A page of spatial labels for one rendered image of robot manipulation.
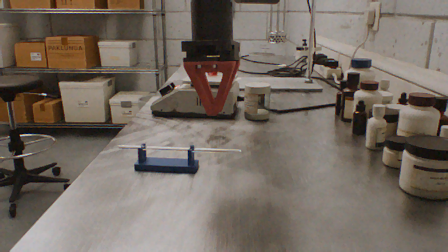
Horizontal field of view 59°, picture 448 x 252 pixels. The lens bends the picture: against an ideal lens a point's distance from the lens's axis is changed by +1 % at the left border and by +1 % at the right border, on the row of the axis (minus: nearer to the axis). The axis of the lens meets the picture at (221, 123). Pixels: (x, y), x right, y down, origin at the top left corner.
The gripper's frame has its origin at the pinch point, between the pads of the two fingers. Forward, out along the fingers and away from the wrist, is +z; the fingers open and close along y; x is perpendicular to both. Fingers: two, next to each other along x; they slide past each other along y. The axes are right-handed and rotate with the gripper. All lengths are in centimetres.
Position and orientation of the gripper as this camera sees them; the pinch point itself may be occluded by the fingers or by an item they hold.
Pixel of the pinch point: (214, 107)
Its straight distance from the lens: 55.1
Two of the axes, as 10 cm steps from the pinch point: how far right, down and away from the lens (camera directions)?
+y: 1.6, -1.6, 9.7
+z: 0.3, 9.9, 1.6
